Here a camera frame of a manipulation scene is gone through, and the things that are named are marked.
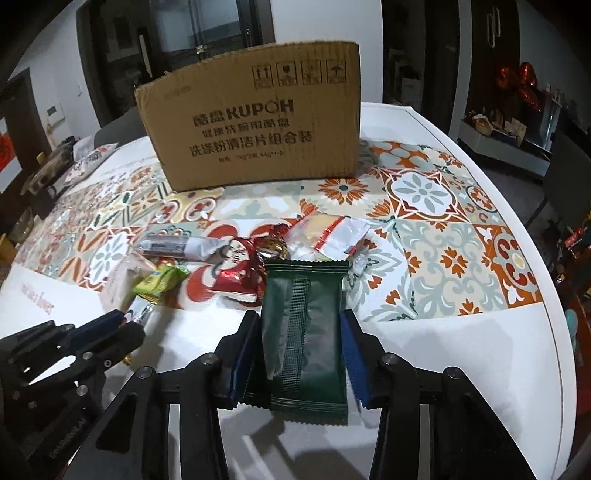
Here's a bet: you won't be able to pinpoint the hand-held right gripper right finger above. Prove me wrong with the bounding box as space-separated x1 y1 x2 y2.
339 309 536 480

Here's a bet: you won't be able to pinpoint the red snack packet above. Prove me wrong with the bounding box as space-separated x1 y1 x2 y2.
210 237 269 294

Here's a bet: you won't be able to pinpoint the clear red striped packet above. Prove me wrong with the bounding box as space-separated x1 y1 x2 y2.
314 216 370 261

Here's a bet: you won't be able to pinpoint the brown wooden door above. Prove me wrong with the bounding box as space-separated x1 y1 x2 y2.
0 69 47 195

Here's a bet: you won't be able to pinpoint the silver dark stick packet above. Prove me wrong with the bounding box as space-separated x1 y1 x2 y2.
134 232 232 264

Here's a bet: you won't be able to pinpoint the brown cardboard box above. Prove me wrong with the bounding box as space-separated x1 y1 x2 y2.
134 41 362 192

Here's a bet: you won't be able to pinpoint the clear packet with biscuit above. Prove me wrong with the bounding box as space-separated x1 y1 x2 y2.
284 217 333 261

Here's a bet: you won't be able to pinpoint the patterned tile tablecloth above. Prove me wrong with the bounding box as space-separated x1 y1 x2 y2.
0 102 578 480

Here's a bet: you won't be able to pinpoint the gold red foil candy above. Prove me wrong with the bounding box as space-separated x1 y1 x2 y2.
249 223 291 264

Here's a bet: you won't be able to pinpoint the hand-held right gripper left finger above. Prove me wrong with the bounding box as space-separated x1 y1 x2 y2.
65 310 262 480

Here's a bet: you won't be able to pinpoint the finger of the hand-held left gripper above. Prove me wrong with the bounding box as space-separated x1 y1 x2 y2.
17 320 147 389
0 310 127 366

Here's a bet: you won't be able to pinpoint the metal hot pot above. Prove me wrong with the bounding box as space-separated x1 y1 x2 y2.
23 157 75 208

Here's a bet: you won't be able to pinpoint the white sideboard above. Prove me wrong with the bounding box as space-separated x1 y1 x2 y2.
457 117 552 178

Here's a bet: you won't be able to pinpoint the dark glass sliding door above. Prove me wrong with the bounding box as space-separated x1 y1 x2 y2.
92 0 278 79

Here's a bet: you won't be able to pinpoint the red foil balloons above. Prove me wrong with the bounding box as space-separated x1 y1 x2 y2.
496 62 543 112

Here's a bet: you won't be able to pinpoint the dark green snack packet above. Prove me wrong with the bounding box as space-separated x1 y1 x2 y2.
245 259 349 423

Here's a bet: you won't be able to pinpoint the dark double door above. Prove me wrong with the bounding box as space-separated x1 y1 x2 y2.
471 0 522 116

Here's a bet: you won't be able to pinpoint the red paper door hanging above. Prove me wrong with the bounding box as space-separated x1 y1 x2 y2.
0 134 19 168

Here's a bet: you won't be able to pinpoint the silver striped snack packet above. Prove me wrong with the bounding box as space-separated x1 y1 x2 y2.
124 300 158 333

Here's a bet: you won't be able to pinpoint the yellow green snack packet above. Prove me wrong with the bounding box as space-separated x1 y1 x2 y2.
133 265 190 298

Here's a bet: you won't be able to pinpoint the printed white bag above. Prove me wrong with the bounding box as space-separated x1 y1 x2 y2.
65 143 121 185

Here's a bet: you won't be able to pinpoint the beige snack packet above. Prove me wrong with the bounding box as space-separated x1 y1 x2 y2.
99 256 155 315

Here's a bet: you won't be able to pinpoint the dark chair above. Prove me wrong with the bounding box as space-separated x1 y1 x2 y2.
526 129 591 232

